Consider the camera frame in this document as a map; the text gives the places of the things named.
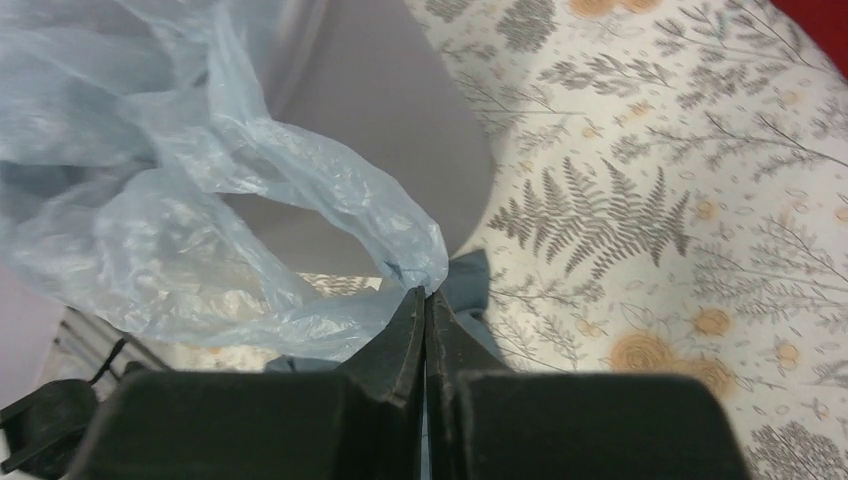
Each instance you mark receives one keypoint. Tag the blue-grey cloth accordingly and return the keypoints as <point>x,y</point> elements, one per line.
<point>466,289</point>

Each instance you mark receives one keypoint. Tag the light blue plastic trash bag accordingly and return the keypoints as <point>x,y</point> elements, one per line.
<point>123,126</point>

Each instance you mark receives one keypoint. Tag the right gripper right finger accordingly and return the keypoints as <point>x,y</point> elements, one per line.
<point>487,421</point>

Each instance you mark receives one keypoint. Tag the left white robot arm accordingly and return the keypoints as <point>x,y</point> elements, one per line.
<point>43,429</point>

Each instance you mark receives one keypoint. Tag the red cloth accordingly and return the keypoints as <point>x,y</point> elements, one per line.
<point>819,25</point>

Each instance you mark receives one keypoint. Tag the floral patterned table mat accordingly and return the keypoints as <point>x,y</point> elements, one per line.
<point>669,196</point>

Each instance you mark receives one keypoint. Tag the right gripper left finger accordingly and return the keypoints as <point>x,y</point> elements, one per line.
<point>360,420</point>

